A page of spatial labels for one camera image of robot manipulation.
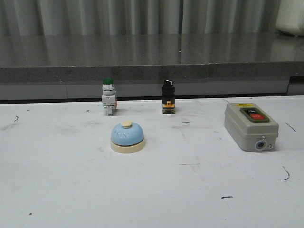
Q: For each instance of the blue and cream call bell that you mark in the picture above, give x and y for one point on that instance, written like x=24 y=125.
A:
x=127 y=137

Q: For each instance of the grey stone counter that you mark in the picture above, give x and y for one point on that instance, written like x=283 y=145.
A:
x=72 y=67

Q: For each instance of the black selector switch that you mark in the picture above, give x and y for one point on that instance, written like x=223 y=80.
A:
x=168 y=97

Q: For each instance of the green push button switch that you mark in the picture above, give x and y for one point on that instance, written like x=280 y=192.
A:
x=109 y=98

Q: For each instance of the grey on off switch box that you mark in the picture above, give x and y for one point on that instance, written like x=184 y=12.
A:
x=250 y=127

